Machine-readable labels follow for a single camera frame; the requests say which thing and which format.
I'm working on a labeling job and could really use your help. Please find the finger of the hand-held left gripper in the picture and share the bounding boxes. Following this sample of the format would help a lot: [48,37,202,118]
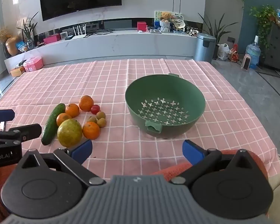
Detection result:
[0,109,15,123]
[0,124,42,145]

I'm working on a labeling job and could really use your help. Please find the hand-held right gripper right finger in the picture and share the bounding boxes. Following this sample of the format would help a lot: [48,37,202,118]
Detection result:
[171,139,260,184]

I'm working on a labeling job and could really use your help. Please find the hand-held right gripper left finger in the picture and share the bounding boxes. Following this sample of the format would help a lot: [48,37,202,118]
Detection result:
[15,139,107,185]

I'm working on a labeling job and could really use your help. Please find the large yellow-green citrus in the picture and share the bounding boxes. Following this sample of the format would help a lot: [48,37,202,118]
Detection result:
[57,119,83,148]

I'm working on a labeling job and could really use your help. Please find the orange mandarin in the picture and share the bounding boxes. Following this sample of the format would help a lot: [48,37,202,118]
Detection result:
[82,122,101,140]
[65,103,80,118]
[56,113,72,127]
[79,95,94,112]

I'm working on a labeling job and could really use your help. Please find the green cucumber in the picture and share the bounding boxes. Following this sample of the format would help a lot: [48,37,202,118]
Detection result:
[41,103,66,146]

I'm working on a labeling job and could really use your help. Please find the green colander bowl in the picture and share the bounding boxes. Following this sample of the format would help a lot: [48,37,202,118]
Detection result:
[125,73,206,139]

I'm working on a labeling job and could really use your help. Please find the orange fleece garment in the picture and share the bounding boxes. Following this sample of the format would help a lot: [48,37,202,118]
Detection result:
[0,150,270,218]

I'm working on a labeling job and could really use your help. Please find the brown cardboard box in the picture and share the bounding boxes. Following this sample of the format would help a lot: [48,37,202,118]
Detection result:
[10,66,26,77]

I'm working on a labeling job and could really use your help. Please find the pink storage box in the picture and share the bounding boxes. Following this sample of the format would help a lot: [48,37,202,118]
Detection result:
[23,56,44,72]

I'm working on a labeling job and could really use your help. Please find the orange round vase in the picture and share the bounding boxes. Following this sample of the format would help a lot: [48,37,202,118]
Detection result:
[5,36,21,56]

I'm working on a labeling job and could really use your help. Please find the blue snack packet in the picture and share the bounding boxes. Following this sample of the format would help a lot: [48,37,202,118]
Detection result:
[16,41,29,52]

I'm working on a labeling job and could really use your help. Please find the pink checked tablecloth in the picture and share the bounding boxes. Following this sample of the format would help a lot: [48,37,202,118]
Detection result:
[0,58,280,185]

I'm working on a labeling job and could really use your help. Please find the dried flower bunch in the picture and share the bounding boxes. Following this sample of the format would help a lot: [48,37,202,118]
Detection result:
[0,27,13,41]

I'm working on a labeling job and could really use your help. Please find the green plant in glass vase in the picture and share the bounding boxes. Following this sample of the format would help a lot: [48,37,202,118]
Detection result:
[16,12,39,50]

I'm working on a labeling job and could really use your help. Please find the pink flat box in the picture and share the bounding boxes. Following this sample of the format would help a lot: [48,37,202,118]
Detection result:
[43,34,61,44]

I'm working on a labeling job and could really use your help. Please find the blue-grey pedal bin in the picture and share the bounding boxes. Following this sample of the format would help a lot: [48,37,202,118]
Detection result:
[194,33,217,63]

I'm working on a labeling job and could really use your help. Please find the small pink plastic stool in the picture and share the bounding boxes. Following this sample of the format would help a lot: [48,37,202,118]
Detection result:
[241,54,251,70]

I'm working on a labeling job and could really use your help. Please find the white plastic bag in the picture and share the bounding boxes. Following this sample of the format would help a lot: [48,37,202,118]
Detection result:
[217,43,231,60]

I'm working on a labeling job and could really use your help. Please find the white router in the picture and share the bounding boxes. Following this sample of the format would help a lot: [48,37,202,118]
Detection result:
[70,24,87,39]

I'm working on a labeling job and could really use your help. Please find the white marble media counter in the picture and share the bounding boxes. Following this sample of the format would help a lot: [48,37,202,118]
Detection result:
[3,29,202,74]

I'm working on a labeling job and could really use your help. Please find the blue water jug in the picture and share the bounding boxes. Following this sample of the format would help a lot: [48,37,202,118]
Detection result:
[245,35,261,69]

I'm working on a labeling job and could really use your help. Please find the long-leaf potted plant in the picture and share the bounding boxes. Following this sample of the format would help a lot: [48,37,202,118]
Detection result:
[198,13,238,59]

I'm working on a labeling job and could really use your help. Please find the white cap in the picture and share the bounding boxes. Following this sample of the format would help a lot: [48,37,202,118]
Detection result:
[172,19,186,31]

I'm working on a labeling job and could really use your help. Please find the brown teddy bear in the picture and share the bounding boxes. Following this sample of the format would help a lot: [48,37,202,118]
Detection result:
[159,12,172,32]

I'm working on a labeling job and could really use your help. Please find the colourful picture board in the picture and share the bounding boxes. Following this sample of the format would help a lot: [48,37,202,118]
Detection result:
[154,10,184,27]

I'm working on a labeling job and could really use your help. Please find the trailing green pothos plant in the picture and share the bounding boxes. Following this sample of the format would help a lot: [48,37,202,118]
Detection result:
[249,5,278,52]

